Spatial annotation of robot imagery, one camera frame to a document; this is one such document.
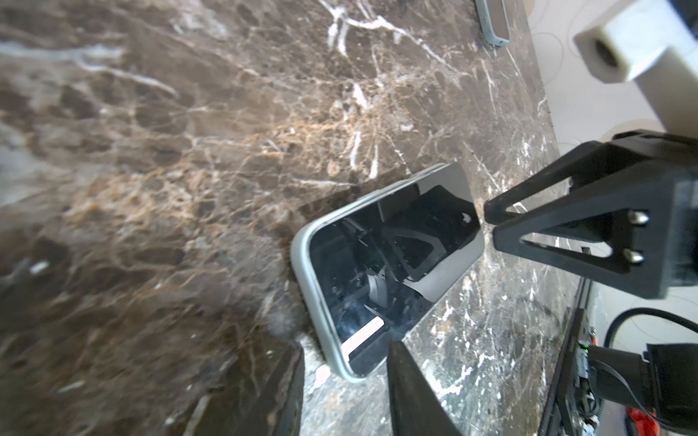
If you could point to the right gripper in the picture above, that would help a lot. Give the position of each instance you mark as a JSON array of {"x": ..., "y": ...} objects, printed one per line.
[{"x": 635, "y": 230}]

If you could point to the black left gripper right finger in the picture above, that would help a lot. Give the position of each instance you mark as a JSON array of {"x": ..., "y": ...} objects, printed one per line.
[{"x": 414, "y": 408}]

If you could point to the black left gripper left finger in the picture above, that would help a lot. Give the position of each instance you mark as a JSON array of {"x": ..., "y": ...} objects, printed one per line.
[{"x": 278, "y": 408}]

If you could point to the silver phone dark screen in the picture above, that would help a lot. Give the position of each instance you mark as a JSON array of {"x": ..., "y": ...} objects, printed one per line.
[{"x": 372, "y": 270}]

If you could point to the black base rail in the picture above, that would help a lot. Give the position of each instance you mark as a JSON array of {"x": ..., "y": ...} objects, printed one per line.
[{"x": 561, "y": 415}]

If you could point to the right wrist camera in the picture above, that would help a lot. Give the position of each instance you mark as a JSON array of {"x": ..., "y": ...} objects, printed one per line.
[{"x": 653, "y": 44}]

